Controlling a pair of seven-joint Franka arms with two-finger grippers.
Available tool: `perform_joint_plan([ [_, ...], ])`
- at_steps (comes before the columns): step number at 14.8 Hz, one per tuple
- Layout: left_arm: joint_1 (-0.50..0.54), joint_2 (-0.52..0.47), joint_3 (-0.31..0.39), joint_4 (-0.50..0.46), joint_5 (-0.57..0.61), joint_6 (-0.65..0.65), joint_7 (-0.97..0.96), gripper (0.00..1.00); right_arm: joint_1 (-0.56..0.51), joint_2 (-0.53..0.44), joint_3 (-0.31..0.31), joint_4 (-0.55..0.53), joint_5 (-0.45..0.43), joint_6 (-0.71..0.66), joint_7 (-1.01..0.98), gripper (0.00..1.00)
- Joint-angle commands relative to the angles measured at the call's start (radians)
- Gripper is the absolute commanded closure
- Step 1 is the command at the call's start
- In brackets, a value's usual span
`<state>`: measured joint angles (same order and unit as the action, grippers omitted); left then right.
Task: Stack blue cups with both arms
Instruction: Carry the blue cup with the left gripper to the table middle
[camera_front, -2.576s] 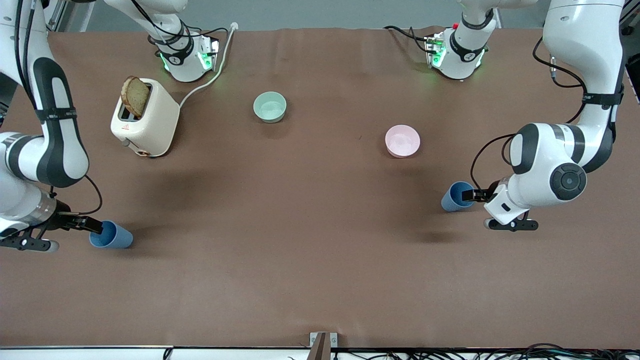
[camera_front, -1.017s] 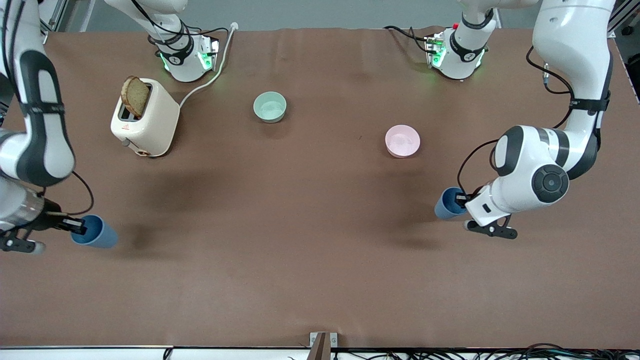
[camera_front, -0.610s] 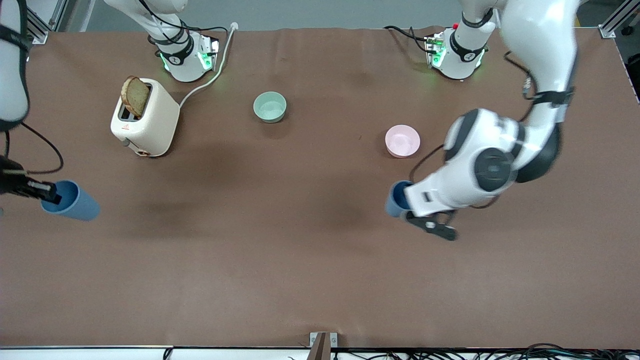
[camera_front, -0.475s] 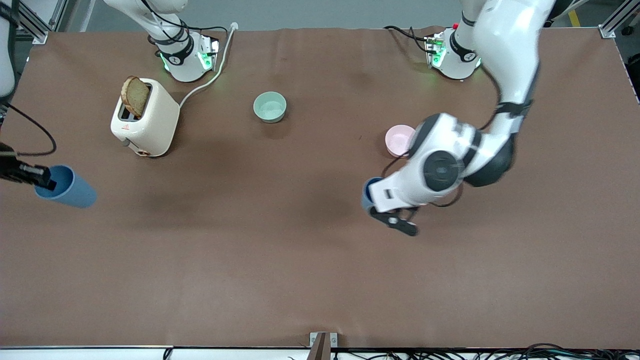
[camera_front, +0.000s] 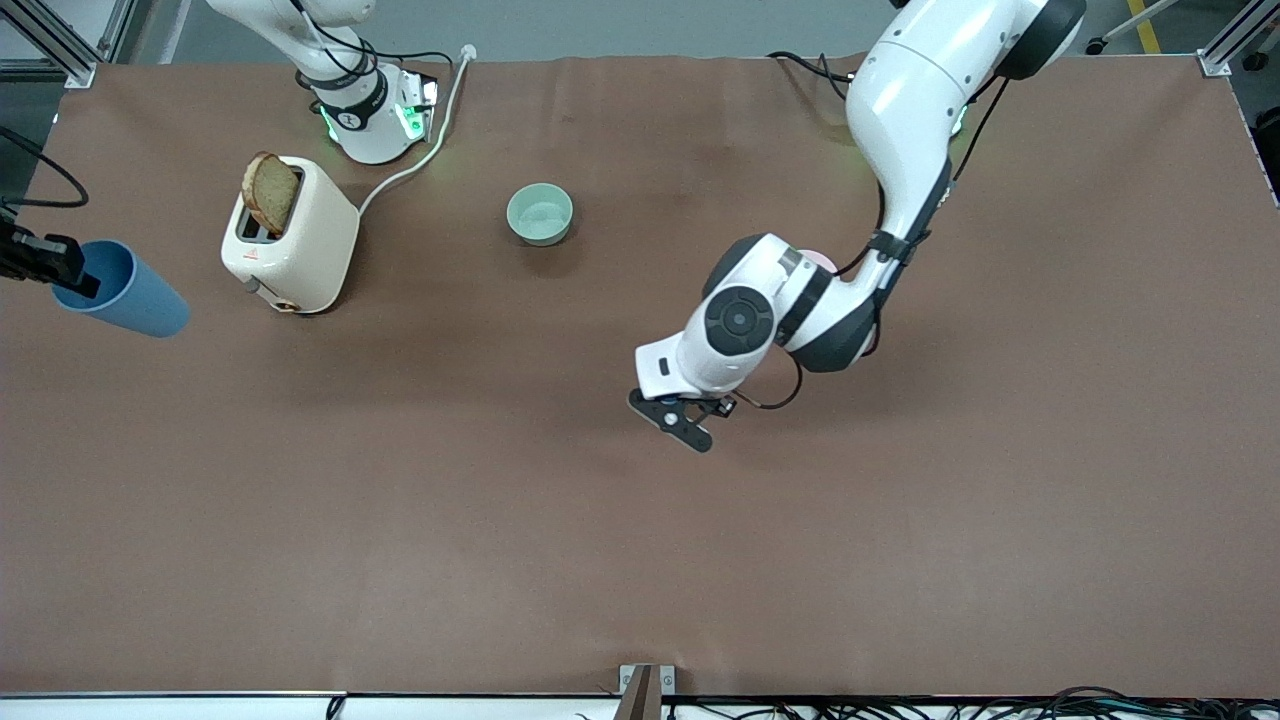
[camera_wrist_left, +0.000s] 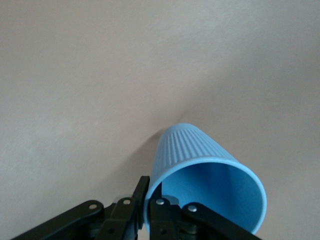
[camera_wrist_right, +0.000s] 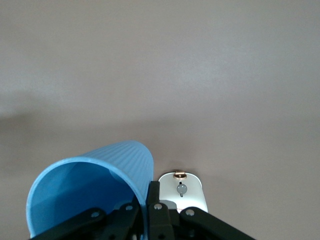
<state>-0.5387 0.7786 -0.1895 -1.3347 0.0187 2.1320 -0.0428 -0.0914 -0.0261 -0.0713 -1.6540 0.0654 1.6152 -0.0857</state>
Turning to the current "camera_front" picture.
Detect brown table cover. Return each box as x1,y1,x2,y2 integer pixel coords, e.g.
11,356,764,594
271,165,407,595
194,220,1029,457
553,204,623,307
0,50,1280,699

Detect cream white toaster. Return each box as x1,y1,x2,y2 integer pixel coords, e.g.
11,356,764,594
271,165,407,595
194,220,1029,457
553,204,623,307
220,155,361,316

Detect black right arm base cables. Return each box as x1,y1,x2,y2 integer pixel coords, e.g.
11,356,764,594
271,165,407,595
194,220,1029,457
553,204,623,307
290,0,457,101

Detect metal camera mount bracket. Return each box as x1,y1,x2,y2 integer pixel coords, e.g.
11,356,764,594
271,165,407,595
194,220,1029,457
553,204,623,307
618,664,676,720

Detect black cable bundle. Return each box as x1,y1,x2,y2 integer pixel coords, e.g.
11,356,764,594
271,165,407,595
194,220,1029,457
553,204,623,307
575,685,1280,720

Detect green bowl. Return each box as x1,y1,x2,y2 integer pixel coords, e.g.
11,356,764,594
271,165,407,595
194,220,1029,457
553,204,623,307
505,182,575,247

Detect blue plastic cup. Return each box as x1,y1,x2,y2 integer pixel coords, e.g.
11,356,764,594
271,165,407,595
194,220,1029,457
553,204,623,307
52,239,191,339

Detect white toaster power cable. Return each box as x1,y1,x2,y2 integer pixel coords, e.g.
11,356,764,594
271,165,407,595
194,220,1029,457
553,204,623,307
357,44,477,216

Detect aluminium frame post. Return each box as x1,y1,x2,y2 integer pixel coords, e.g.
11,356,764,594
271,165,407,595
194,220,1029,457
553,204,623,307
0,0,98,89
1198,0,1280,79

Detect base connector block green light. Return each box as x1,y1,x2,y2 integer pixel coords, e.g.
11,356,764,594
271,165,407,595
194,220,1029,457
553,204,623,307
395,72,441,143

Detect brown bread slice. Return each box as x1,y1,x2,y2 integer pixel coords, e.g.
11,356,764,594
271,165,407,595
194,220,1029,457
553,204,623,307
242,151,301,238

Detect wheeled stand leg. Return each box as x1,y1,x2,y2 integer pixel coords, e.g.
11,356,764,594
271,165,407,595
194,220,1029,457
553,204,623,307
1085,0,1181,57

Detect black left arm base cable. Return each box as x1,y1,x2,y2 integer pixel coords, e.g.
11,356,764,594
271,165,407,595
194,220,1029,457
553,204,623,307
767,50,856,101

